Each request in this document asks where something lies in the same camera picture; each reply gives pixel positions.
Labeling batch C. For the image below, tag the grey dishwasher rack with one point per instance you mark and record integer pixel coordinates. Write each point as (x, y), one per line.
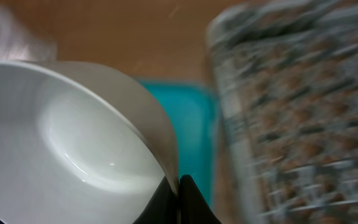
(287, 75)

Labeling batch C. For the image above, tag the clear plastic waste bin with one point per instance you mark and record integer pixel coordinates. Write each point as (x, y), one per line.
(18, 43)

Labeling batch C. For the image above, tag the teal serving tray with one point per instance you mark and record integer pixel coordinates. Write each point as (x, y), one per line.
(194, 113)

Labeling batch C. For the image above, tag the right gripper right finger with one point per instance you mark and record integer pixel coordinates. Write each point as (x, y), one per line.
(194, 209)

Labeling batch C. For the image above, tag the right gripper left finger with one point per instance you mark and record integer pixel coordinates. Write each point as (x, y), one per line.
(162, 207)

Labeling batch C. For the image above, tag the grey bowl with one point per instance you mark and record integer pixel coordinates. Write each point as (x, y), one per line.
(80, 143)

